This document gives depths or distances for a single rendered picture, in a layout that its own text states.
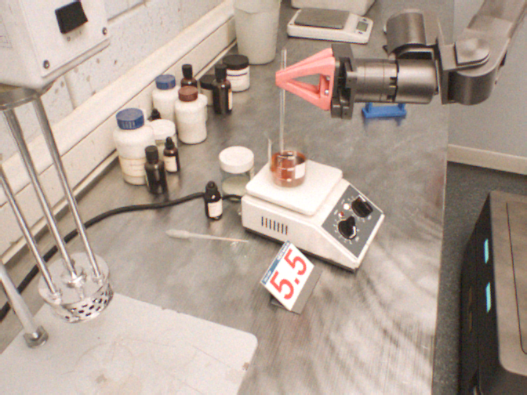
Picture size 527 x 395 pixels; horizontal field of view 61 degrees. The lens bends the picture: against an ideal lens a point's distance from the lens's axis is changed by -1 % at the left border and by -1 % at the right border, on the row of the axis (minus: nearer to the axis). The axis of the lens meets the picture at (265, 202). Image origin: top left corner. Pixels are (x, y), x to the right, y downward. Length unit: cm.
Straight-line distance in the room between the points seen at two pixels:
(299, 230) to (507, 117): 175
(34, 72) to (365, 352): 49
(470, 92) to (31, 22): 51
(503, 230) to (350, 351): 96
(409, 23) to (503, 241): 91
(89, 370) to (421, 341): 42
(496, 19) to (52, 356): 69
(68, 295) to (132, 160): 41
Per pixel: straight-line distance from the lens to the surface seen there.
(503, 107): 230
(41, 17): 29
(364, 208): 72
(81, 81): 93
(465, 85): 62
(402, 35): 66
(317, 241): 68
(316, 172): 73
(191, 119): 94
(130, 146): 83
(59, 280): 49
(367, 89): 61
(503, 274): 136
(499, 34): 65
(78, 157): 87
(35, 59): 29
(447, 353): 160
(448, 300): 173
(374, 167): 92
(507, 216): 155
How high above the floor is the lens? 127
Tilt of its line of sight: 40 degrees down
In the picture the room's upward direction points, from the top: straight up
